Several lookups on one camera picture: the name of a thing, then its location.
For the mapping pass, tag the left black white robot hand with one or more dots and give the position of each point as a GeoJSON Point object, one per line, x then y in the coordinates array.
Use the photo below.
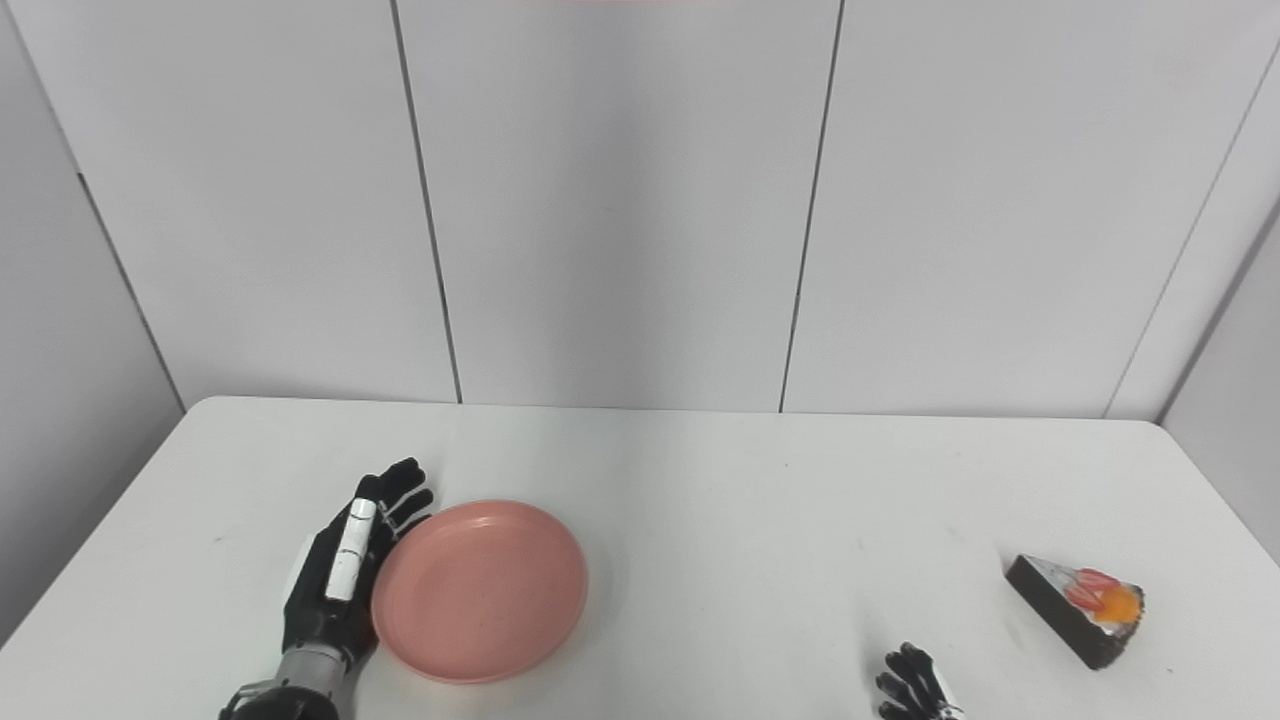
{"type": "Point", "coordinates": [345, 570]}

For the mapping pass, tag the pink round plate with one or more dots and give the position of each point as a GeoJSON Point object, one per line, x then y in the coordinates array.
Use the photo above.
{"type": "Point", "coordinates": [480, 590]}

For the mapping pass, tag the chocolate cake slice with fruit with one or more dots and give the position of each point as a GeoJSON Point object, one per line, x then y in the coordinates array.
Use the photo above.
{"type": "Point", "coordinates": [1078, 604]}

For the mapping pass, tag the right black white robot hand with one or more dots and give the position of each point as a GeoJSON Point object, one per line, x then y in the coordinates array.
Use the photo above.
{"type": "Point", "coordinates": [915, 688]}

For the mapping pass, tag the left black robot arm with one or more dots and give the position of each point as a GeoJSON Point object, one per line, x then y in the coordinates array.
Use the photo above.
{"type": "Point", "coordinates": [300, 685]}

